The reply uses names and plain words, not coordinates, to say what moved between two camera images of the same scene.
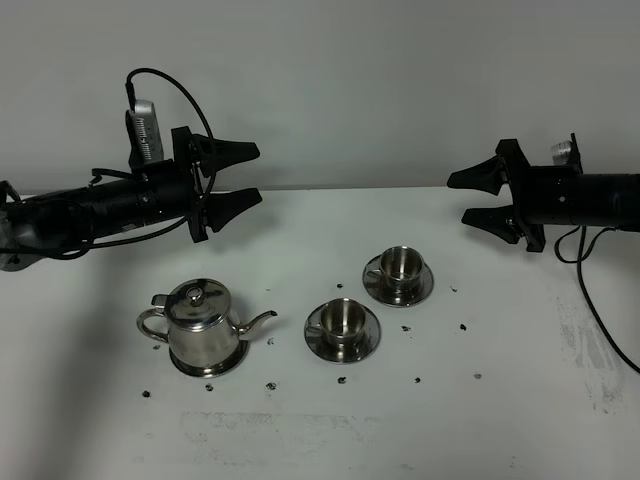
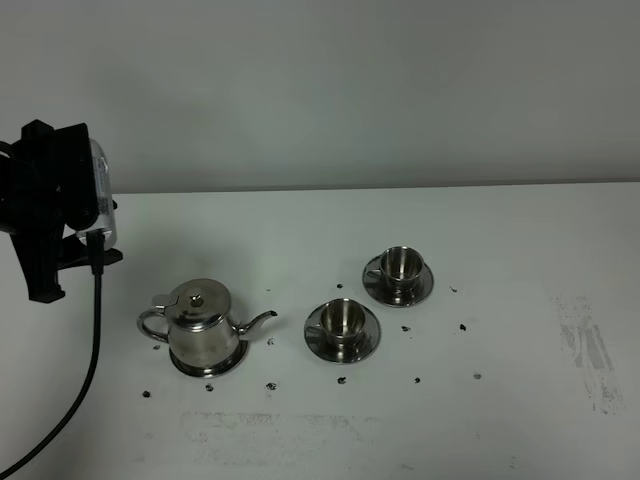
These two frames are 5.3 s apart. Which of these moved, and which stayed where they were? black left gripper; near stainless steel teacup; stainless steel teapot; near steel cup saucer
Moved: black left gripper
Stayed: near steel cup saucer; stainless steel teapot; near stainless steel teacup
